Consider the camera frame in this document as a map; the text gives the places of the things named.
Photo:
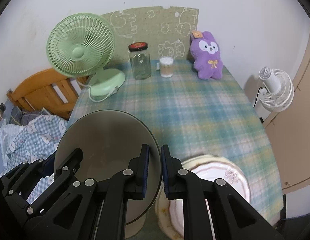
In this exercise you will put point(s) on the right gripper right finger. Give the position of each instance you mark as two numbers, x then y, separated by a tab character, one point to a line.
212	211

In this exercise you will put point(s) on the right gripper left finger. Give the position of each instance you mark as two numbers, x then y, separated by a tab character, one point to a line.
90	209

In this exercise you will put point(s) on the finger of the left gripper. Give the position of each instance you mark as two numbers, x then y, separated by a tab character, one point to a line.
47	168
64	174

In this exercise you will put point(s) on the olive green bowl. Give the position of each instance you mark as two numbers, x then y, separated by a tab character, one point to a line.
109	139

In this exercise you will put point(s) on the blue checkered blanket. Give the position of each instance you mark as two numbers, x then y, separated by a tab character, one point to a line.
37	140

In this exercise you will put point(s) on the floral rimmed plate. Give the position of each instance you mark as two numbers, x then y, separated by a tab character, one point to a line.
220	182

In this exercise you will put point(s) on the cream plate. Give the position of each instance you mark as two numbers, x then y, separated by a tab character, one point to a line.
162	212

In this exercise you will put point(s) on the wooden bed headboard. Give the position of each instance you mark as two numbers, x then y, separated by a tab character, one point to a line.
47	89

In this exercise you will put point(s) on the plaid tablecloth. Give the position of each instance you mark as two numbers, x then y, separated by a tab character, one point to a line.
195	117

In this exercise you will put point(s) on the beige door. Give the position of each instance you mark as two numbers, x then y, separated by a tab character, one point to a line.
289	132

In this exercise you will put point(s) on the green desk fan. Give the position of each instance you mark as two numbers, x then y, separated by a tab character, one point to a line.
82	45

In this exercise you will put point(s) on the white floor fan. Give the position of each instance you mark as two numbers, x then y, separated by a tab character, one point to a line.
280	89

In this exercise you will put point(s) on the glass jar black lid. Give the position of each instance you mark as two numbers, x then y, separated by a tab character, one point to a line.
140	60

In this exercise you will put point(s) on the cotton swab container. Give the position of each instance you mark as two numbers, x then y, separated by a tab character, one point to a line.
166	66

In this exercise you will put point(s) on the purple plush bunny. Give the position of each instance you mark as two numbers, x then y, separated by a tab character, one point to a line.
207	55

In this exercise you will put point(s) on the wall outlet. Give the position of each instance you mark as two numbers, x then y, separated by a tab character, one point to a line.
2	111

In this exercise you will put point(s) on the green cartoon wall mat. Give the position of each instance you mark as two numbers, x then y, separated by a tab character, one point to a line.
166	31

